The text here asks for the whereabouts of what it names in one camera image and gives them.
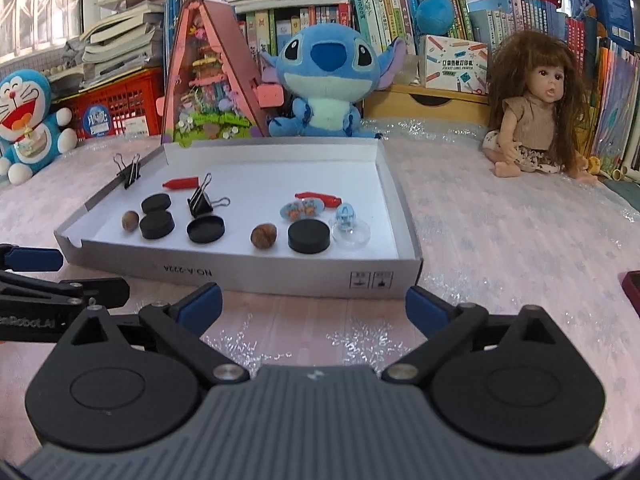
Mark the pink triangular diorama house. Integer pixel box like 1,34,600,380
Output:
157,0,284,148

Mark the red crayon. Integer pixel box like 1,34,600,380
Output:
163,177,200,191
295,192,342,209

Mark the red plastic crate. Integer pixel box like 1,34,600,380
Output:
52,67,164,140

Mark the black round lid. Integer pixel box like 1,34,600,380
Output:
186,214,226,244

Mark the Stitch blue plush toy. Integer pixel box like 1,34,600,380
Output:
262,23,407,139

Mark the black binder clip in tray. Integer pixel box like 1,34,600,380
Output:
186,172,231,218

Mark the long-haired baby doll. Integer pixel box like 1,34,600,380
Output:
482,30,598,183

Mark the clear plastic suction cup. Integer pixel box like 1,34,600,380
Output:
330,220,371,249

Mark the small brown nut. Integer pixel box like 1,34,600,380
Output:
122,210,140,233

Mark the stack of books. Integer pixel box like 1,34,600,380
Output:
44,0,180,99

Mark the wooden drawer organizer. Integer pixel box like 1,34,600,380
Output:
362,84,489,126

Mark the Doraemon plush toy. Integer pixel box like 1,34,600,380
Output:
1,70,78,185

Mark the white patterned cardboard box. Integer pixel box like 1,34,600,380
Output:
419,35,489,96

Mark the light blue small charm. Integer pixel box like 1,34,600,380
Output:
335,203,356,231

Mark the brown walnut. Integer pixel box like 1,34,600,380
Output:
250,223,278,250

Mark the black round puck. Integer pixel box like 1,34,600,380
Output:
139,210,175,240
288,218,331,255

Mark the colourful flat figure charm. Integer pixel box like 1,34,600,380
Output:
280,197,326,222

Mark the dark red phone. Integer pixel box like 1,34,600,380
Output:
620,270,640,315

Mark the black binder clip on tray edge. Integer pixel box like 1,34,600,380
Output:
113,153,141,190

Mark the black round cap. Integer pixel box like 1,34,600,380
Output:
141,193,171,214

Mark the white cardboard tray box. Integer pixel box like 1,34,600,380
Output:
55,136,423,299

